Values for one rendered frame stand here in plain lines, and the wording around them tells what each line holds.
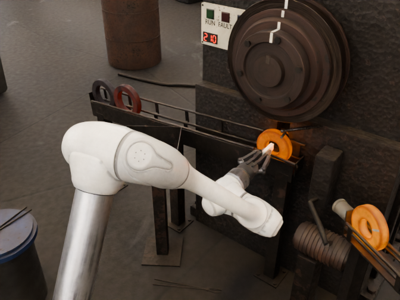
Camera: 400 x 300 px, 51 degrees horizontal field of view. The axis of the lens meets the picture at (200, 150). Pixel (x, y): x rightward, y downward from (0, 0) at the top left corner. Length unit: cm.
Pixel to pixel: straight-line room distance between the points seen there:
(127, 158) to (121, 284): 132
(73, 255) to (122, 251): 123
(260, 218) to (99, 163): 61
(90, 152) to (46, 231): 156
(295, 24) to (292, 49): 9
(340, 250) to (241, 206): 52
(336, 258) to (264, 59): 78
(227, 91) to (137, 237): 99
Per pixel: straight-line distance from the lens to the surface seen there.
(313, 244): 173
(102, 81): 242
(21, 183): 302
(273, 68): 152
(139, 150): 96
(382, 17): 160
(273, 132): 176
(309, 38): 150
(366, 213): 151
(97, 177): 107
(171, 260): 229
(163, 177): 100
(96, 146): 106
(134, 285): 221
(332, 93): 156
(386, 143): 170
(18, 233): 197
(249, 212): 136
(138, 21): 436
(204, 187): 124
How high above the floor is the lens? 170
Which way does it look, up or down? 33 degrees down
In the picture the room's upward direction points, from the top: straight up
